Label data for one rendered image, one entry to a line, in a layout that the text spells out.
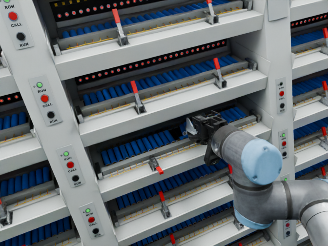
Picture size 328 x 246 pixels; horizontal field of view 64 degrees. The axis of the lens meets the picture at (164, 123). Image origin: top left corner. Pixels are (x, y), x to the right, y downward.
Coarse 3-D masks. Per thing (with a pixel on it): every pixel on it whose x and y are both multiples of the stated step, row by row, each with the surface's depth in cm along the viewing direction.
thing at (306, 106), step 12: (324, 72) 113; (300, 84) 108; (312, 84) 107; (324, 84) 98; (300, 96) 101; (312, 96) 103; (324, 96) 99; (300, 108) 99; (312, 108) 98; (324, 108) 98; (300, 120) 95; (312, 120) 98
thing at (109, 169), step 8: (240, 120) 93; (248, 120) 93; (168, 144) 86; (176, 144) 86; (184, 144) 87; (200, 144) 87; (152, 152) 84; (160, 152) 85; (168, 152) 86; (128, 160) 83; (136, 160) 83; (144, 160) 84; (104, 168) 81; (112, 168) 81; (120, 168) 82; (112, 176) 80
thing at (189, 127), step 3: (186, 120) 85; (189, 120) 83; (186, 123) 86; (189, 123) 84; (186, 126) 86; (189, 126) 84; (192, 126) 83; (186, 129) 86; (189, 129) 85; (192, 129) 83; (195, 129) 81; (186, 132) 87; (192, 132) 83; (195, 132) 82
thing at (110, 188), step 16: (256, 112) 95; (256, 128) 92; (96, 160) 87; (160, 160) 85; (176, 160) 84; (192, 160) 84; (96, 176) 81; (128, 176) 81; (144, 176) 80; (160, 176) 83; (112, 192) 78; (128, 192) 81
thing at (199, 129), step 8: (216, 112) 78; (192, 120) 79; (200, 120) 76; (208, 120) 75; (216, 120) 72; (224, 120) 71; (200, 128) 75; (208, 128) 74; (216, 128) 70; (200, 136) 77; (208, 136) 76
